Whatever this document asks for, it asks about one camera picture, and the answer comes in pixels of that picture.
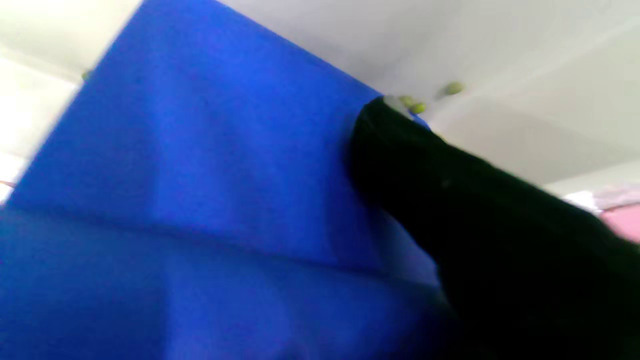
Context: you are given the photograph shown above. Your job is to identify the blue scraper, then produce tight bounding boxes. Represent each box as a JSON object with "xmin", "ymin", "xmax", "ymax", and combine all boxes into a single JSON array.
[{"xmin": 0, "ymin": 0, "xmax": 466, "ymax": 360}]

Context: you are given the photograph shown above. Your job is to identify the pink square jar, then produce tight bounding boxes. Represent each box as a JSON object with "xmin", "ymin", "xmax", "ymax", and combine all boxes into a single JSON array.
[{"xmin": 562, "ymin": 185, "xmax": 640, "ymax": 246}]

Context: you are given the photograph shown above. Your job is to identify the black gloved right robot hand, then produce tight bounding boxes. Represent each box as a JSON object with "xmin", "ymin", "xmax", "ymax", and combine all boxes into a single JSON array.
[{"xmin": 345, "ymin": 96, "xmax": 640, "ymax": 360}]

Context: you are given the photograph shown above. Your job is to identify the cream baking tray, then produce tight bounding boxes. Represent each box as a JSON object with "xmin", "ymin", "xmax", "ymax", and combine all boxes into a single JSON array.
[{"xmin": 0, "ymin": 0, "xmax": 640, "ymax": 201}]

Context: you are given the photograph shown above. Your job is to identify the scattered green beans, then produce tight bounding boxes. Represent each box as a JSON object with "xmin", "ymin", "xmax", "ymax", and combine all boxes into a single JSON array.
[{"xmin": 80, "ymin": 70, "xmax": 466, "ymax": 117}]

